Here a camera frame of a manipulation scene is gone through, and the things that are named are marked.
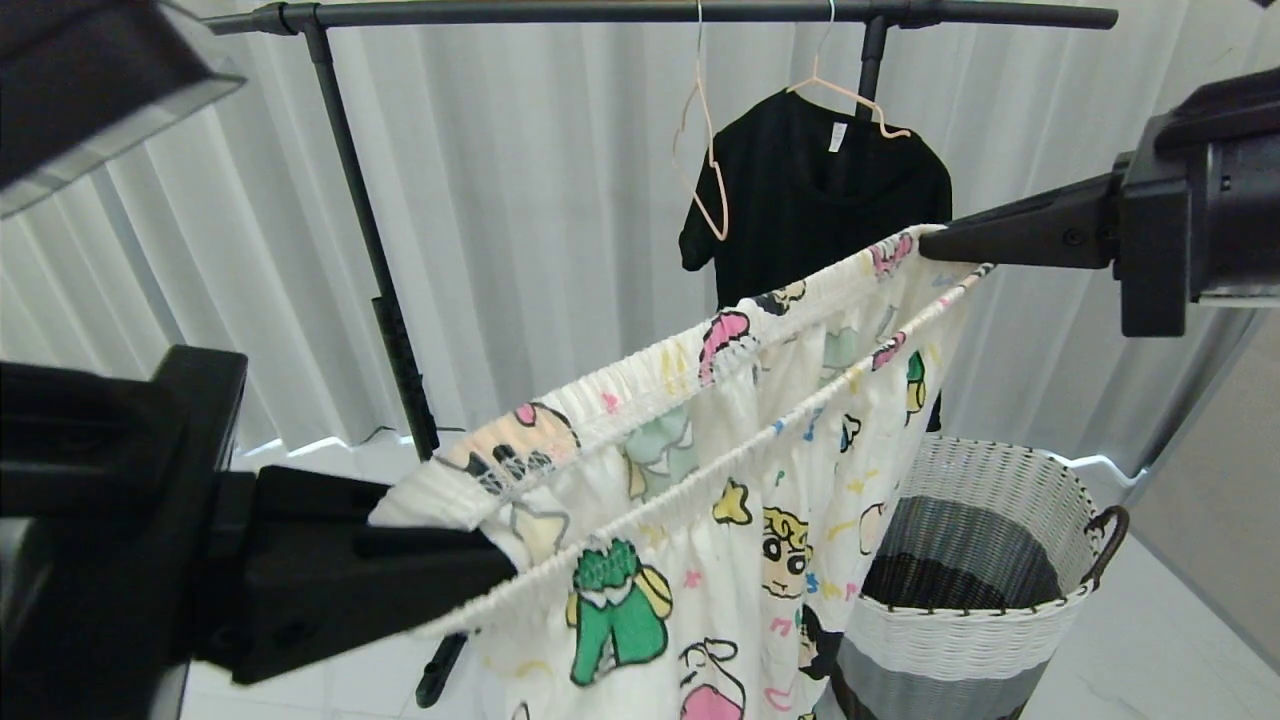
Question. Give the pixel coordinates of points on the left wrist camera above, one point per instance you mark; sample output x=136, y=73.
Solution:
x=80, y=90

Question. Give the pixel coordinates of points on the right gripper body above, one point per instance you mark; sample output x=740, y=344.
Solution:
x=1150, y=250

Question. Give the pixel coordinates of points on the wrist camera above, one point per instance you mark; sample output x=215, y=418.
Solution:
x=80, y=90
x=1230, y=105

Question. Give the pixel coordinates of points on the black garment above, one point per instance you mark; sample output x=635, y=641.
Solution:
x=800, y=200

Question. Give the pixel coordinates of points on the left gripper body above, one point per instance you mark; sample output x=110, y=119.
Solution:
x=100, y=520

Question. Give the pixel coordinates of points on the pink clothes hanger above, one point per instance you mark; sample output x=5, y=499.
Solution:
x=850, y=96
x=716, y=170

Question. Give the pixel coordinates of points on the black clothes rack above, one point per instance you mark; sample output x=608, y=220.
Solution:
x=600, y=12

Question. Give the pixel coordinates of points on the cream printed garment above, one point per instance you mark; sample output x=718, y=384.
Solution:
x=700, y=420

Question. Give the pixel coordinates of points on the white laundry basket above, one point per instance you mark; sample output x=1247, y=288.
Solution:
x=960, y=640

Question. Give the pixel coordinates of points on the white curtain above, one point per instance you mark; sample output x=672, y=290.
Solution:
x=500, y=200

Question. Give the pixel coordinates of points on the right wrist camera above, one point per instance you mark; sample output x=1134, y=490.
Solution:
x=1230, y=105

